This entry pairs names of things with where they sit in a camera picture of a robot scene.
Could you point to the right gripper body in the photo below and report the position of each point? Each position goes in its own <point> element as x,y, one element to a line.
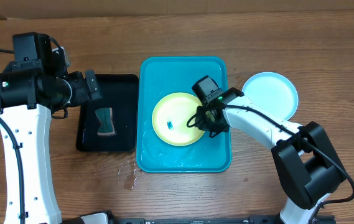
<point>209,124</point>

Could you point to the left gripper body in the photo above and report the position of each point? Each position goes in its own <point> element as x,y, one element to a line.
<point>79,91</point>

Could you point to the yellow-rimmed plate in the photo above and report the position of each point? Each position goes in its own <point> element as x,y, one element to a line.
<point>170,117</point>

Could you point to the light blue plate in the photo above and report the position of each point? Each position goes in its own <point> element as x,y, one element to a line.
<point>274,93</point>

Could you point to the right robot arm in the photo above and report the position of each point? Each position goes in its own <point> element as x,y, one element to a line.
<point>307,164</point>

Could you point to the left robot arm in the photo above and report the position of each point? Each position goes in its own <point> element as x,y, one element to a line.
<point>28,99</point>

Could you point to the black plastic tray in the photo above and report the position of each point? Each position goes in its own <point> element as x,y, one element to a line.
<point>121,93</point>

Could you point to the teal plastic tray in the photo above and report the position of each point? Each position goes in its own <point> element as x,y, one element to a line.
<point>159,77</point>

